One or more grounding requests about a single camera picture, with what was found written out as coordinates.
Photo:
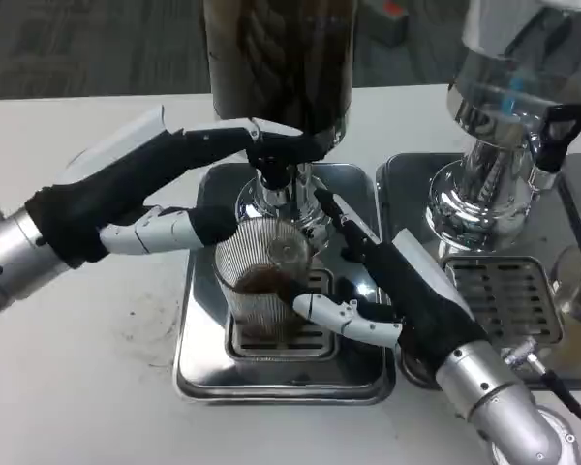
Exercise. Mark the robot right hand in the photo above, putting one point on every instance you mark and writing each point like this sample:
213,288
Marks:
426,310

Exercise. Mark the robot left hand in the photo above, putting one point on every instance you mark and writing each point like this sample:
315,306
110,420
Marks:
111,189

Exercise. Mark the black dispenser tap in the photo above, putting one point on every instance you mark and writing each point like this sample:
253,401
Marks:
557,135
273,174

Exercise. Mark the clear ribbed glass cup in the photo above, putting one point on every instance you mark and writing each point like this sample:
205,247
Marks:
256,271

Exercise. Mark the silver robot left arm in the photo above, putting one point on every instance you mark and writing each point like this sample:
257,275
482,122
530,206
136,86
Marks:
14,257

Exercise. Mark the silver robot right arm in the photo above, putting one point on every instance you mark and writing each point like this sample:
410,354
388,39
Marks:
489,387

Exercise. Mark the steel drip grid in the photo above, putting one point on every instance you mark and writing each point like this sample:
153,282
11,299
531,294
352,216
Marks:
281,344
508,295

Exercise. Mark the steel drip tray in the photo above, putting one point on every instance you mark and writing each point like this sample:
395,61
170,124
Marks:
198,368
406,203

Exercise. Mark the clear smooth glass cup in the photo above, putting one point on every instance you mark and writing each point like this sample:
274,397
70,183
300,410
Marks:
578,290

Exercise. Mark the dark drink dispenser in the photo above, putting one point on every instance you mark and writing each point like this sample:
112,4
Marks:
281,58

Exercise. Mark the empty clear drink dispenser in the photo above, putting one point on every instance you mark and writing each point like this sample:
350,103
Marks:
498,97

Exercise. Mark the grey box with red button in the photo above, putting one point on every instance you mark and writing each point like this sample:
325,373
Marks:
389,21

